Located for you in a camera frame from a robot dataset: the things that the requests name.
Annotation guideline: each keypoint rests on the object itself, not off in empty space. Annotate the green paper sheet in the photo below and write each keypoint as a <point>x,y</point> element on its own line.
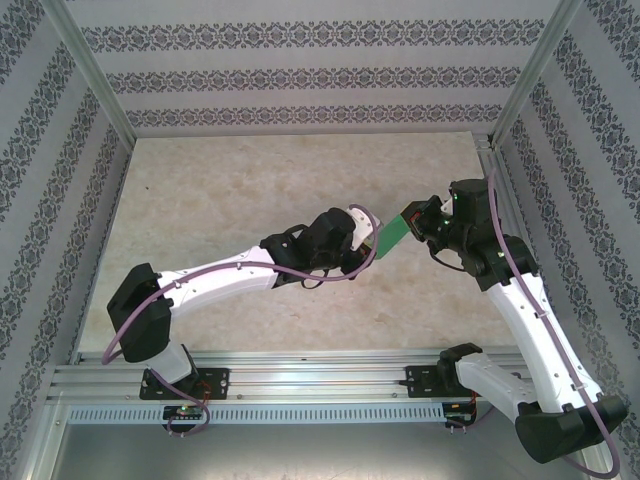
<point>392,237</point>

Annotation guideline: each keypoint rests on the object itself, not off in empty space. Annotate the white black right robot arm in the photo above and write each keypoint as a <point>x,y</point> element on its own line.
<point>520,320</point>

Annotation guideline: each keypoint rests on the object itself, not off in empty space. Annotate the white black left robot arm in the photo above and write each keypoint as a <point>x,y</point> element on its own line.
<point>215,280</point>

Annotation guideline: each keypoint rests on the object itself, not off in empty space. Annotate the grey metal sheet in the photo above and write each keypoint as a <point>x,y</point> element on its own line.
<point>300,450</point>

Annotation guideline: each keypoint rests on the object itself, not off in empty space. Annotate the aluminium side rail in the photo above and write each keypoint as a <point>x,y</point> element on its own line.
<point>107,235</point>
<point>502,172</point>

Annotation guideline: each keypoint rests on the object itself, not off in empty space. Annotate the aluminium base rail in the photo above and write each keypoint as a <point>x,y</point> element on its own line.
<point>310,375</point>

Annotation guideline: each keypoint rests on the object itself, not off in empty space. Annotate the aluminium frame post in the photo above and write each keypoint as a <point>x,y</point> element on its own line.
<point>530,75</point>
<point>95,75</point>

